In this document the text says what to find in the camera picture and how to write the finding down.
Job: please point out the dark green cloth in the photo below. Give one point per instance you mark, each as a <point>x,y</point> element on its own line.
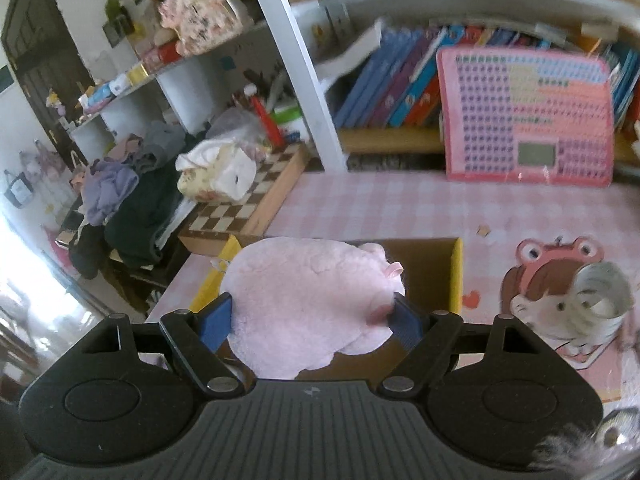
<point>142,220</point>

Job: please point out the row of children's books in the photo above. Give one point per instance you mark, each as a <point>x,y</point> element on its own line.
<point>390,85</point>

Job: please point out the wooden bookshelf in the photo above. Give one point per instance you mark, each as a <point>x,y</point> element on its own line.
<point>390,140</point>

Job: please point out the grey fluffy cloth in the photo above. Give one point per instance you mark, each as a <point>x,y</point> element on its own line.
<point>565,452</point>

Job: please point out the white shelf post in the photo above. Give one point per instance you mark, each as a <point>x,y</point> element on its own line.
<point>300,65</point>

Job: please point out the pink learning tablet toy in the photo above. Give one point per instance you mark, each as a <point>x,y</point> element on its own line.
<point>525,110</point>

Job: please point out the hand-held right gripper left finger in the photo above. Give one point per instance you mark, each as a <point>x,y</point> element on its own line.
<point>216,322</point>

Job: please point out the white side shelf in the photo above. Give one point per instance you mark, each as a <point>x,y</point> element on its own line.
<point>175,85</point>

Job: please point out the cardboard box with yellow edges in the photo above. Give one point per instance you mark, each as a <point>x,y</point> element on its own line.
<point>430,270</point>

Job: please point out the pink checked tablecloth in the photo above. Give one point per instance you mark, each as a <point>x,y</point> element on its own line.
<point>380,205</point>

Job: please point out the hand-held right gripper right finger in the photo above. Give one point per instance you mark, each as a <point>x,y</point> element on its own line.
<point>406,322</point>

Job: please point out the pink plush toy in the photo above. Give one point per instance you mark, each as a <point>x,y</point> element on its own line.
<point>300,300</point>

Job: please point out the floral pink doll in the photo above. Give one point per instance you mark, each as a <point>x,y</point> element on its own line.
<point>197,15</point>

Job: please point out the dark brown door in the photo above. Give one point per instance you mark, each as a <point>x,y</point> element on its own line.
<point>35,50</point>

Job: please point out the hanging tote bag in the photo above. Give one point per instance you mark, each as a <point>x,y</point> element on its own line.
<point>17,190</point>

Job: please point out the wooden chessboard box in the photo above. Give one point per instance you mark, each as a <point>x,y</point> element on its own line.
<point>272,180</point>

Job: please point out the white crumpled bag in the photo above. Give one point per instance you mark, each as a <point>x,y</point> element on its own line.
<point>215,170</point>

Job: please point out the green and white container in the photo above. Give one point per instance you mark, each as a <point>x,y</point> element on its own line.
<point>290,120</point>

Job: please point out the red tube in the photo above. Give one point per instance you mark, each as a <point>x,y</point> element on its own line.
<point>265,122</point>

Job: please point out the purple cloth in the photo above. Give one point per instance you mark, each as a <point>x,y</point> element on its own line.
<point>107,187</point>

